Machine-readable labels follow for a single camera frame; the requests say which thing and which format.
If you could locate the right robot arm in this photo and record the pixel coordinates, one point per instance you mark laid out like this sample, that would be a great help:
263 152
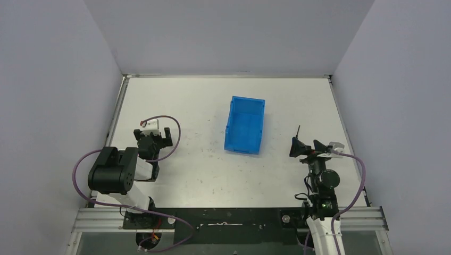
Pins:
321 201

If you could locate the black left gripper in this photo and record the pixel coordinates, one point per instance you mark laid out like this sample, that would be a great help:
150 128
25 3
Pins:
155 139

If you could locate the aluminium left table rail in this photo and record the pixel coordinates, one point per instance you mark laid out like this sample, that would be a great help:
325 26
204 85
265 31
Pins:
117 109

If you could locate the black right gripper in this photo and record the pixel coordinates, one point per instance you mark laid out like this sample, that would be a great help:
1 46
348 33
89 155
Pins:
310 153

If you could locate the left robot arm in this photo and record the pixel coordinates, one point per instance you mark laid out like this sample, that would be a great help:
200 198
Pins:
116 172

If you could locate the aluminium back table rail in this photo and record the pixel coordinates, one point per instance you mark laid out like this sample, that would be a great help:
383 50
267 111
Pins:
226 76

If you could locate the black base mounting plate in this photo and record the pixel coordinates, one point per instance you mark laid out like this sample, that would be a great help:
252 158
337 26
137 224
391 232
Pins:
286 225

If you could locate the aluminium front frame rail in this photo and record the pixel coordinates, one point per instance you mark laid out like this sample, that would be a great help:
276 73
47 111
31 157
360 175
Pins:
109 220

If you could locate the blue plastic bin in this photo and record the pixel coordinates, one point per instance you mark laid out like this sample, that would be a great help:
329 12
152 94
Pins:
244 129

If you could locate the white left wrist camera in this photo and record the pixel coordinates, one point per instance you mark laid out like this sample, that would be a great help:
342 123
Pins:
150 127

